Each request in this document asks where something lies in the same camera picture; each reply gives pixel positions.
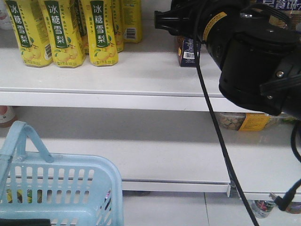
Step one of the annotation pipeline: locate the black camera cable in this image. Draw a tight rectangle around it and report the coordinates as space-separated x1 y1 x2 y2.
194 0 259 226

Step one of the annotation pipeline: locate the yellow-label clear jar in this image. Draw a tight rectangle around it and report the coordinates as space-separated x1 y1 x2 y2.
216 112 296 132

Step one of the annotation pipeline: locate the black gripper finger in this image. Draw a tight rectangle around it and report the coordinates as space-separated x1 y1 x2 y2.
0 218 51 226

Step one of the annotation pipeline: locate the yellow pear drink bottle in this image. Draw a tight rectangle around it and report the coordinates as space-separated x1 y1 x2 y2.
4 0 53 68

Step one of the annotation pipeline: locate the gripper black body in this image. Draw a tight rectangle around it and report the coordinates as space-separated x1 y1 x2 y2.
154 0 235 45

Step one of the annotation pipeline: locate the light blue plastic basket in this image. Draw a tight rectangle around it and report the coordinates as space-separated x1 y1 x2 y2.
0 121 124 226

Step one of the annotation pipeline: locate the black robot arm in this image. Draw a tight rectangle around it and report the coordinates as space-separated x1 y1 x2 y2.
154 0 301 118

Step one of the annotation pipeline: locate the Chocofello cookie box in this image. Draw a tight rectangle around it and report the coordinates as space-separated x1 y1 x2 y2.
175 36 196 67

